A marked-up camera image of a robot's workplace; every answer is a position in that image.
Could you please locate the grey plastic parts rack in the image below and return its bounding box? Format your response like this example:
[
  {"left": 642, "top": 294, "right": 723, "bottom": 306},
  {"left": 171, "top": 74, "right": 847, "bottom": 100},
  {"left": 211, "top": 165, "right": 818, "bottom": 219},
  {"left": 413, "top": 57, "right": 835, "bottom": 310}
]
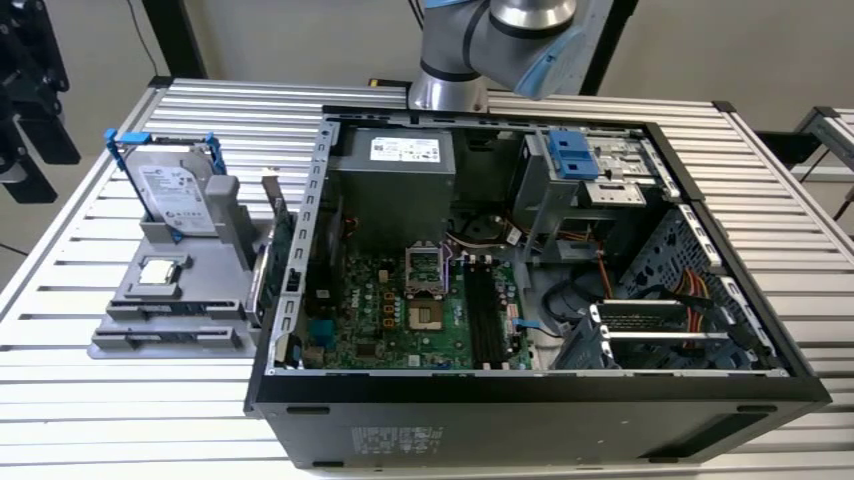
[{"left": 89, "top": 174, "right": 279, "bottom": 359}]

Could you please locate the silver metal disk bay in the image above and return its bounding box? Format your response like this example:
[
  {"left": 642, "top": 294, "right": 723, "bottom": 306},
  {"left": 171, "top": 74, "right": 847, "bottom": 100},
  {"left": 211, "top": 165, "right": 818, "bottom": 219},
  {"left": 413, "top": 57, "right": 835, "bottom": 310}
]
[{"left": 516, "top": 127, "right": 675, "bottom": 261}]

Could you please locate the grey perforated drive cage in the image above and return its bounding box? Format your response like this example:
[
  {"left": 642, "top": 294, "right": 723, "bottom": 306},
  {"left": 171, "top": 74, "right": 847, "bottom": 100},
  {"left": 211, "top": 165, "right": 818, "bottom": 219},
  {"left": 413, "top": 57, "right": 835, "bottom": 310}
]
[{"left": 552, "top": 298, "right": 735, "bottom": 372}]

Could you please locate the CPU socket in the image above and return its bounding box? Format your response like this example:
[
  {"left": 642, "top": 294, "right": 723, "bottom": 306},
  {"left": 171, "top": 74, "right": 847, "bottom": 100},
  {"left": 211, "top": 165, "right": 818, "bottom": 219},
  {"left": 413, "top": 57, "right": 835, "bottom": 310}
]
[{"left": 405, "top": 298, "right": 448, "bottom": 332}]

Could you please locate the green motherboard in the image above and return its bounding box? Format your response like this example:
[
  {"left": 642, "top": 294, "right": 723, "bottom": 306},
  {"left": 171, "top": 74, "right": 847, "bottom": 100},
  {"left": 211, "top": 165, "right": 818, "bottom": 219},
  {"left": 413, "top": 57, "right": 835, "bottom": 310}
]
[{"left": 303, "top": 254, "right": 539, "bottom": 372}]

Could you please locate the round black speaker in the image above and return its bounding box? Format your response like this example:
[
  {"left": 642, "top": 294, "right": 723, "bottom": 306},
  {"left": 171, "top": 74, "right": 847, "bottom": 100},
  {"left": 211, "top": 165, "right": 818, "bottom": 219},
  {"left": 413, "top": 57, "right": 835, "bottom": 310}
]
[{"left": 457, "top": 213, "right": 510, "bottom": 242}]

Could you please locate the black PC case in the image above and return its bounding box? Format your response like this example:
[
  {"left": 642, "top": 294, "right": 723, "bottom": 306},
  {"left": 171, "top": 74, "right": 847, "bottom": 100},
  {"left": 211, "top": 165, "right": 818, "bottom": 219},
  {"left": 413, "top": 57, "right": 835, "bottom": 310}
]
[{"left": 243, "top": 103, "right": 834, "bottom": 470}]

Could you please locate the grey power supply unit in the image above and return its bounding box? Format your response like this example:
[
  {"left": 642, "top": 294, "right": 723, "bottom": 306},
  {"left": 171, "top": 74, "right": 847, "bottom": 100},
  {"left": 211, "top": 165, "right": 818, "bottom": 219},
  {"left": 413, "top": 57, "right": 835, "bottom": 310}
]
[{"left": 325, "top": 127, "right": 459, "bottom": 252}]

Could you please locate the silver CPU chip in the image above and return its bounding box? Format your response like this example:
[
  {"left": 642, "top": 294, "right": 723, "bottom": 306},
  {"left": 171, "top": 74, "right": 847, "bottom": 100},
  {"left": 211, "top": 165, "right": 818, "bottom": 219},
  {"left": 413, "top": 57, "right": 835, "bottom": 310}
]
[{"left": 136, "top": 258, "right": 183, "bottom": 287}]

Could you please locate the blue plastic bay latch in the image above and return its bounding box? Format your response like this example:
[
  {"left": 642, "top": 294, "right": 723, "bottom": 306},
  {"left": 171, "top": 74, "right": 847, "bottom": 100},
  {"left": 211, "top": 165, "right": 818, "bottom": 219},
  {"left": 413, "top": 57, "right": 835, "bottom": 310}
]
[{"left": 546, "top": 128, "right": 598, "bottom": 181}]

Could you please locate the metal slat side table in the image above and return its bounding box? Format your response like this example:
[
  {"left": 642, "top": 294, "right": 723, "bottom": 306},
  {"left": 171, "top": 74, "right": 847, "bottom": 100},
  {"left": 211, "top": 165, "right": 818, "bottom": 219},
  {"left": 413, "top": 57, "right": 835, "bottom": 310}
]
[{"left": 790, "top": 104, "right": 854, "bottom": 221}]

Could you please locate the metal socket cover frame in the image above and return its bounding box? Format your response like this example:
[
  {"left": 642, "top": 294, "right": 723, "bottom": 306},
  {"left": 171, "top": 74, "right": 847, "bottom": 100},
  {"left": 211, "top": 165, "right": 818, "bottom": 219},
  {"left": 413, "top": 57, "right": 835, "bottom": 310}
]
[{"left": 404, "top": 241, "right": 448, "bottom": 297}]

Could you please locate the hard disk in blue carrier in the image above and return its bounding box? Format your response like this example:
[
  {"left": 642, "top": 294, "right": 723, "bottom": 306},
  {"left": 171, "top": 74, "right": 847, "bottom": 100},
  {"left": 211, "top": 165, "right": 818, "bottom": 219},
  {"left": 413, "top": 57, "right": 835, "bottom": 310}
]
[{"left": 104, "top": 128, "right": 229, "bottom": 242}]

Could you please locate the green graphics card metal bracket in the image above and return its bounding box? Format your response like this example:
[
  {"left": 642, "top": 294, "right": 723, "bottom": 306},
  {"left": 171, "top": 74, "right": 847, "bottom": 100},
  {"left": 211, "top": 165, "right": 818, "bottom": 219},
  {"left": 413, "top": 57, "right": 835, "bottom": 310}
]
[{"left": 244, "top": 172, "right": 299, "bottom": 327}]

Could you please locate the orange yellow red wire bundle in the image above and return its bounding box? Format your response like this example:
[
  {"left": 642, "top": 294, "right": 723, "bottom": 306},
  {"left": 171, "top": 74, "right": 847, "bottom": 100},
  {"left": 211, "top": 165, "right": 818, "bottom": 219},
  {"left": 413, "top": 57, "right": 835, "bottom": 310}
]
[{"left": 670, "top": 268, "right": 714, "bottom": 337}]

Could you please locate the thin wire locking lever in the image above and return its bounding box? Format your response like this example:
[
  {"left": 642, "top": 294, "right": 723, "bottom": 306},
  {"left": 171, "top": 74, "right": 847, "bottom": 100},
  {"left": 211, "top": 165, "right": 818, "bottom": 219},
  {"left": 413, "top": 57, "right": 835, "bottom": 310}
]
[{"left": 437, "top": 247, "right": 461, "bottom": 299}]

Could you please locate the thin orange wire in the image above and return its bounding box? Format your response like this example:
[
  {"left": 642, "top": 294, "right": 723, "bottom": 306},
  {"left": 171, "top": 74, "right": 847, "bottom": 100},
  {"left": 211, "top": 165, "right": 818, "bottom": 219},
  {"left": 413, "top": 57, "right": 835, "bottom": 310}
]
[{"left": 595, "top": 249, "right": 614, "bottom": 301}]

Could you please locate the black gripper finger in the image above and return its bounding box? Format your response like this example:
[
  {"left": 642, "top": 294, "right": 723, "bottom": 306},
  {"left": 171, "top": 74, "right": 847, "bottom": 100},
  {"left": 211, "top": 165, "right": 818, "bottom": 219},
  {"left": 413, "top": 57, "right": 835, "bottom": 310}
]
[
  {"left": 0, "top": 42, "right": 56, "bottom": 205},
  {"left": 18, "top": 29, "right": 83, "bottom": 165}
]

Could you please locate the black frame post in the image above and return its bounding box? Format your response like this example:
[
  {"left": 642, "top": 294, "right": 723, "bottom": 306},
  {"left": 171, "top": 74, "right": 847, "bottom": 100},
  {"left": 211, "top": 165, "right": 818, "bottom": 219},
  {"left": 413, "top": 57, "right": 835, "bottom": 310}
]
[
  {"left": 137, "top": 0, "right": 209, "bottom": 81},
  {"left": 578, "top": 0, "right": 639, "bottom": 96}
]

